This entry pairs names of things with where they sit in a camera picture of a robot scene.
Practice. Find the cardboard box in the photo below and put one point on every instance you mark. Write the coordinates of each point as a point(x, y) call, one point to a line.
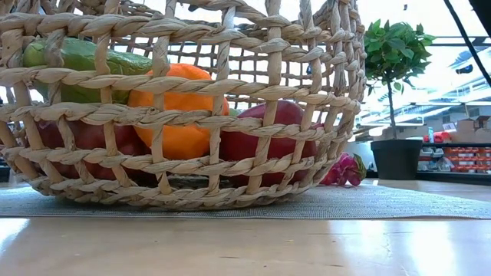
point(473, 128)

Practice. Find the orange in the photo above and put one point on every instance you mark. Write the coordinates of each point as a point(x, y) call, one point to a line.
point(188, 138)

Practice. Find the green potted plant black pot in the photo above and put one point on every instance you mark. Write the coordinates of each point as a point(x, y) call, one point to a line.
point(397, 159)

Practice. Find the small red container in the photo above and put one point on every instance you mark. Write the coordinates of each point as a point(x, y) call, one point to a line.
point(439, 136)

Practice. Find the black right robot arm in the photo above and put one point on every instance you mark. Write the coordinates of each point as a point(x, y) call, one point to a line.
point(485, 9)

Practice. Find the purple grape bunch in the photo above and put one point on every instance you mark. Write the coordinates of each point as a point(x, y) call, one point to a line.
point(345, 170)

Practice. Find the white container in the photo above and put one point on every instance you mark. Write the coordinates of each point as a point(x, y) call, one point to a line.
point(364, 153)

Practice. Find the dark red apple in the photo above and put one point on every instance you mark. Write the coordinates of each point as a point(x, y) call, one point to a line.
point(90, 138)

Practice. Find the red storage bins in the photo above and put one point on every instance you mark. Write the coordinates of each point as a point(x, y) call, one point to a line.
point(460, 158)

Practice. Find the grey woven placemat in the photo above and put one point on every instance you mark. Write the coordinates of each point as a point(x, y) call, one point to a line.
point(345, 205)

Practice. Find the green cucumber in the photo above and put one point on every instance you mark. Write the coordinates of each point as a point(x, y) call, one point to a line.
point(80, 57)

